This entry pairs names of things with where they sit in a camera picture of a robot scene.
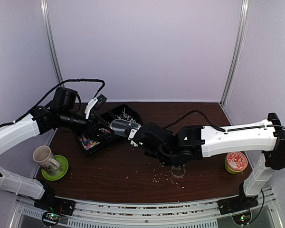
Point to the beige ceramic mug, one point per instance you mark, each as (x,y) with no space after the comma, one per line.
(44,157)

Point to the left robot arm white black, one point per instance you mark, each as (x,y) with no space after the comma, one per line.
(57,113)

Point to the green saucer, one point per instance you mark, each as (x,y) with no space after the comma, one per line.
(64,165)

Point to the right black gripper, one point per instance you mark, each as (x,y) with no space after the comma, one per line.
(163,129)

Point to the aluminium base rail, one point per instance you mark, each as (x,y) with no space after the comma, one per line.
(191,214)

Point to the right aluminium frame post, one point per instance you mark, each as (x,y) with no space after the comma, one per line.
(242,27)

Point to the black three-compartment candy bin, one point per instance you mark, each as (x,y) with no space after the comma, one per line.
(122,112)

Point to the green tin orange patterned lid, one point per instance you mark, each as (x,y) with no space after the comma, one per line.
(236,162)

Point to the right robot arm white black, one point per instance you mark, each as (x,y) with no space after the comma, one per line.
(198,142)

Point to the aluminium frame post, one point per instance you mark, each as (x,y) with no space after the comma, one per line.
(50,39)
(242,27)

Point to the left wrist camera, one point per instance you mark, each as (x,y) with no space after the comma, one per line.
(94,105)

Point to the left aluminium frame post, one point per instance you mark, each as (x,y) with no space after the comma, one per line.
(50,39)

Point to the metal scoop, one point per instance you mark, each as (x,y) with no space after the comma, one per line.
(123,127)

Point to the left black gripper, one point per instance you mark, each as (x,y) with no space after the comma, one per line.
(93,133)

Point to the clear plastic jar lid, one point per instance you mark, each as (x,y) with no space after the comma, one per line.
(178,172)

